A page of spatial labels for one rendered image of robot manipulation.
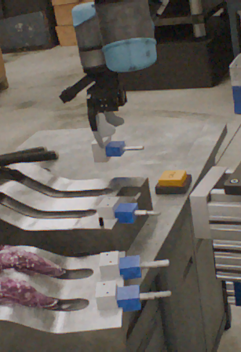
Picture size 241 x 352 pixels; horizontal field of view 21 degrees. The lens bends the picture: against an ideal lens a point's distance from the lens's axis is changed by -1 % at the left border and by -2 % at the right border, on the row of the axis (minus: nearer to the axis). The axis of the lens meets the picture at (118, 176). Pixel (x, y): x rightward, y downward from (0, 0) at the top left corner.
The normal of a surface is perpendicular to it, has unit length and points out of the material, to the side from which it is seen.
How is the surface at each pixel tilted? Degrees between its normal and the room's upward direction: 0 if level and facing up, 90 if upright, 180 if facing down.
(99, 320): 0
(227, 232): 90
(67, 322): 0
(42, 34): 90
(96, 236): 90
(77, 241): 90
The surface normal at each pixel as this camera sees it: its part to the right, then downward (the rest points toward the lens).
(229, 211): -0.44, 0.41
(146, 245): -0.17, -0.91
